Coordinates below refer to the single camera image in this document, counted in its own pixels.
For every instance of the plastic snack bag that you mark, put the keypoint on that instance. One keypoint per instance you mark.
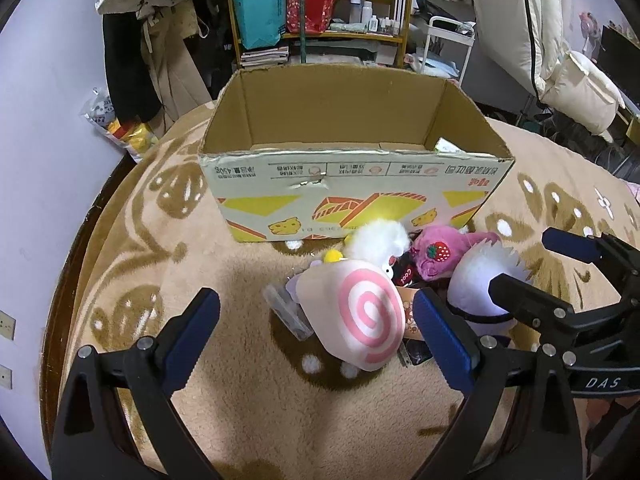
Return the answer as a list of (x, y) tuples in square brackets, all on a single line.
[(107, 115)]

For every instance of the cream recliner chair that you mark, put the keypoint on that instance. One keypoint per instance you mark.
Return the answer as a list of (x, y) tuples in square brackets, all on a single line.
[(530, 10)]

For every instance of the wooden shelf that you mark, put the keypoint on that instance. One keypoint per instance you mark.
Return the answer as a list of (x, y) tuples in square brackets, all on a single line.
[(350, 35)]

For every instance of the short white bottle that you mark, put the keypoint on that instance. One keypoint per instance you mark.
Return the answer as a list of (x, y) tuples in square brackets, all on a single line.
[(368, 14)]

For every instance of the small yellow pompom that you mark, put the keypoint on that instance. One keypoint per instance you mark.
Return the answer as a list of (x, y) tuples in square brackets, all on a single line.
[(333, 256)]

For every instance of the printed cardboard box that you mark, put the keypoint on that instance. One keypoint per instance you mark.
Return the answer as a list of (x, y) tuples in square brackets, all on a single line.
[(350, 185)]

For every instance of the brown card tag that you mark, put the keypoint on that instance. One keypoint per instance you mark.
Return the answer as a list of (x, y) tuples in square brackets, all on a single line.
[(410, 310)]

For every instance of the pink swirl plush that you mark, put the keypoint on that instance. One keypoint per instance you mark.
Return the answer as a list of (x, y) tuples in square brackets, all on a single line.
[(360, 310)]

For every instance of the pink strawberry plush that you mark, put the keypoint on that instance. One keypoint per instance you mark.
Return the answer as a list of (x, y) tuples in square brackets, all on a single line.
[(435, 255)]

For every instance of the stack of books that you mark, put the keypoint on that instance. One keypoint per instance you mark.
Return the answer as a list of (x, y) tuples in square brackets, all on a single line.
[(265, 56)]

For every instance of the black printed pouch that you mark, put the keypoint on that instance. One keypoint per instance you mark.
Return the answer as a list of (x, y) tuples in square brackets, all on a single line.
[(405, 275)]

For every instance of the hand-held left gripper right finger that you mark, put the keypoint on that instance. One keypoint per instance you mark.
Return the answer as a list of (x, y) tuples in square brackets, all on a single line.
[(442, 340)]

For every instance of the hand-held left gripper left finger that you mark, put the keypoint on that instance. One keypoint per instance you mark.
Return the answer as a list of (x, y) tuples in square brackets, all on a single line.
[(192, 340)]

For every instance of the white fluffy plush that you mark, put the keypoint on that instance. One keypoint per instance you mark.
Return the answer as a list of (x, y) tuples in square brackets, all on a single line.
[(380, 240)]

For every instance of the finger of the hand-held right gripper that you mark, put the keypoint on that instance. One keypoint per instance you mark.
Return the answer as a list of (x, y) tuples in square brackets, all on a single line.
[(570, 244), (530, 302)]

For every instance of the clear plastic packet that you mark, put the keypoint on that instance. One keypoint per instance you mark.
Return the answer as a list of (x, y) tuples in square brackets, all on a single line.
[(287, 310)]

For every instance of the beige hanging coat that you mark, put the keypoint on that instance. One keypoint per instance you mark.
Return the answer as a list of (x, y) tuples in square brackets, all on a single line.
[(175, 70)]

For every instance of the red gift bag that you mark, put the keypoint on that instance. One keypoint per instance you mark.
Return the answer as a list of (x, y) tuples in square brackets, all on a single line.
[(315, 5)]

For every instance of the white trolley cart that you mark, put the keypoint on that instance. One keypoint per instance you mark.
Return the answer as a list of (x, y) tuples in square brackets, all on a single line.
[(450, 21)]

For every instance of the white spiky plush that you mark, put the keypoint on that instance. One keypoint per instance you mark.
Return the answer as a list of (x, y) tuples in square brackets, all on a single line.
[(470, 280)]

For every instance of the yellow green snack packet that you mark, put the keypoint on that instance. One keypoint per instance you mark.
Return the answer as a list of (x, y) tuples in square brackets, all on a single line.
[(447, 146)]

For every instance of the wall socket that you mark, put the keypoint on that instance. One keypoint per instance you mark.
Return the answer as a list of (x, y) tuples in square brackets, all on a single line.
[(6, 325), (5, 376)]

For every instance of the black monitor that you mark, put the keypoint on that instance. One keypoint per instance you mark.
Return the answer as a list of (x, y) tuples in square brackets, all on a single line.
[(622, 60)]

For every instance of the black hanging coat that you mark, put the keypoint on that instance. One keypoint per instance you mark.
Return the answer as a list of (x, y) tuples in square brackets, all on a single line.
[(125, 60)]

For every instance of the green pole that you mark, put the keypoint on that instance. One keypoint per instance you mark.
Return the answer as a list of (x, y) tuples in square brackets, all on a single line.
[(302, 10)]

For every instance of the beige flower blanket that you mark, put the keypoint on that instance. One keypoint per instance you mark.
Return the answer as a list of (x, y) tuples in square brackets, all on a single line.
[(225, 270)]

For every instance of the teal paper bag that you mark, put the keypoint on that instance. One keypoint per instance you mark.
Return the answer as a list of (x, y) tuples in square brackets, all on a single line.
[(260, 15)]

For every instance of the dark hanging clothes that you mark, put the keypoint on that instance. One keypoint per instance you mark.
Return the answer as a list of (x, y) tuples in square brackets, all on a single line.
[(220, 45)]

